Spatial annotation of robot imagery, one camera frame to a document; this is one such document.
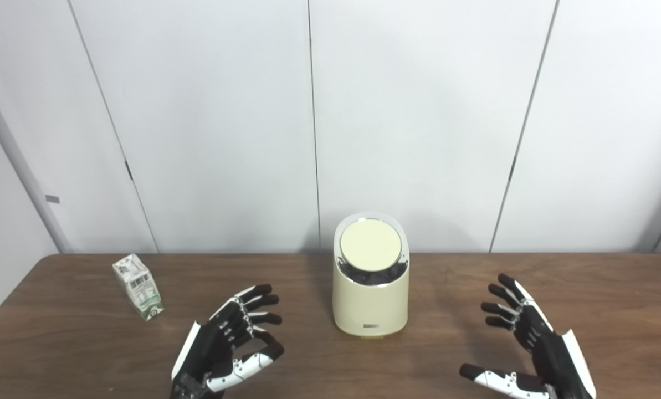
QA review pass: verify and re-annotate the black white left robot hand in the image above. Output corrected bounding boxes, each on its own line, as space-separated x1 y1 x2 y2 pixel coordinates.
171 284 285 399

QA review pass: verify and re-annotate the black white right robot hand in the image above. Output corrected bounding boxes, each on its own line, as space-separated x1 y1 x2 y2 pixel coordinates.
459 273 597 399

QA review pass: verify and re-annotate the small white green milk carton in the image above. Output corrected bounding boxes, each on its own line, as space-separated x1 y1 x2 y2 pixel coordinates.
112 254 165 321

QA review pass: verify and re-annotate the cream-colored bin body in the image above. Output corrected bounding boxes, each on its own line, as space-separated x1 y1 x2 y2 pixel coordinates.
332 213 410 338

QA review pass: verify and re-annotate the round cream bin lid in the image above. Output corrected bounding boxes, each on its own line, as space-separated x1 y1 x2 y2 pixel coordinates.
340 219 403 272

